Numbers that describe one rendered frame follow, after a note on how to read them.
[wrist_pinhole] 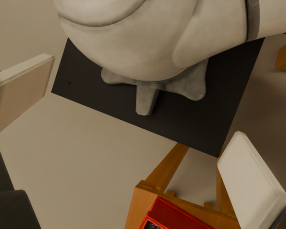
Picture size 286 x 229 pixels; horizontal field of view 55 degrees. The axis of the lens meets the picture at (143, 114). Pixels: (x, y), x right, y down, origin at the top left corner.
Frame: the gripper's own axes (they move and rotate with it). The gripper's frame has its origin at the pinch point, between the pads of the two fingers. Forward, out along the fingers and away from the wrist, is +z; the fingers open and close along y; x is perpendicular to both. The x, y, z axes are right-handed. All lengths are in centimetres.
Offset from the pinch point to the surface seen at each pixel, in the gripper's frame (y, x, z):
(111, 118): -1, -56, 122
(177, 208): 18.9, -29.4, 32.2
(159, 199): 14.7, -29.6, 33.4
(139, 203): 12, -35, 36
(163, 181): 18, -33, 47
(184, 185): 47, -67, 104
